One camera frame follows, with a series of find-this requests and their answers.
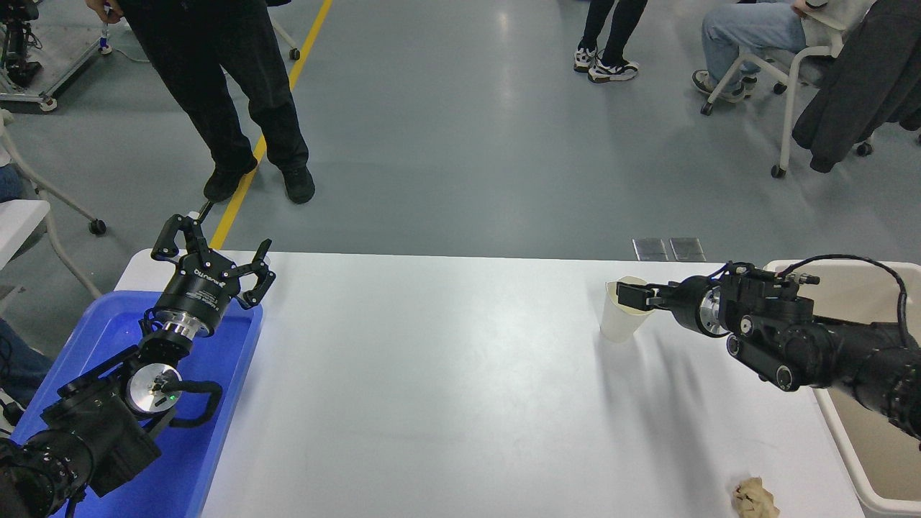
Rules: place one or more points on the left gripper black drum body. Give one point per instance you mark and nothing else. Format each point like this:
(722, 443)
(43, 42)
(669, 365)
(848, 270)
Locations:
(203, 288)

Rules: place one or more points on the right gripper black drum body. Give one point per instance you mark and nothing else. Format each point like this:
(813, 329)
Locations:
(689, 306)

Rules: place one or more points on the white paper cup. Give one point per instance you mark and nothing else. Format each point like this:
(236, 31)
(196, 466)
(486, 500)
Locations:
(617, 328)

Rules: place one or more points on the blue and white marker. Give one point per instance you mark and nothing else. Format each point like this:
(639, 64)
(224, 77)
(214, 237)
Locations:
(106, 42)

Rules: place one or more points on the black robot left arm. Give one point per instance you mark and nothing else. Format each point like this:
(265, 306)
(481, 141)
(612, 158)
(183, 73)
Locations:
(93, 432)

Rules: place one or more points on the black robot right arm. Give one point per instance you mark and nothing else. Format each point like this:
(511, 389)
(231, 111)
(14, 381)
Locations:
(827, 345)

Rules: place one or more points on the crumpled tan paper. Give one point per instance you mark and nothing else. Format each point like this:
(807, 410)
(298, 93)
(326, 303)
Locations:
(754, 498)

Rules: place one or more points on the standing person's right hand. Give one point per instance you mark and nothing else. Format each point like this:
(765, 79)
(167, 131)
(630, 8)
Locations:
(104, 8)

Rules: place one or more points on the seated person's hand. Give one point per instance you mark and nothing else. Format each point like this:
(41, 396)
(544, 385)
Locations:
(807, 6)

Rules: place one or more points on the metal floor plate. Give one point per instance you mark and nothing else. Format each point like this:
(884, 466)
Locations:
(688, 249)
(650, 249)

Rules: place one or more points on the blue plastic tray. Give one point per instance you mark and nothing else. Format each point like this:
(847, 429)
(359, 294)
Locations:
(209, 432)

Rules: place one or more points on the standing person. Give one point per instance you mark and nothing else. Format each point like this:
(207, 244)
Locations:
(209, 72)

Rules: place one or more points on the white wheeled chair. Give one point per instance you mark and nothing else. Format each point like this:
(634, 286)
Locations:
(288, 39)
(21, 223)
(791, 93)

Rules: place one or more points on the person at table end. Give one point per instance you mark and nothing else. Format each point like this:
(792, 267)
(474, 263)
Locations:
(21, 367)

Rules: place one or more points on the grey metal wheeled platform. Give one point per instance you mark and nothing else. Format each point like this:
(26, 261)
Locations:
(68, 57)

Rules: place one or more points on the large pale bin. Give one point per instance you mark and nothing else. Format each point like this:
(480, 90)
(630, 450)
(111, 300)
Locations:
(870, 467)

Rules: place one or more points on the black machine on platform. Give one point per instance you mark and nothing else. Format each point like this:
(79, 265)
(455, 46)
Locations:
(18, 43)

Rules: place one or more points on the walking person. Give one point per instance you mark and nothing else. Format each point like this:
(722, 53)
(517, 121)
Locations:
(611, 32)

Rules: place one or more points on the seated person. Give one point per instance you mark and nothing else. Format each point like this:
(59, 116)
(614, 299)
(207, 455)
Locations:
(748, 29)

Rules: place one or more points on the dark jacket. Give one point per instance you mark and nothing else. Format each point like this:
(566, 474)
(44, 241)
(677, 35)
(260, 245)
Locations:
(863, 79)

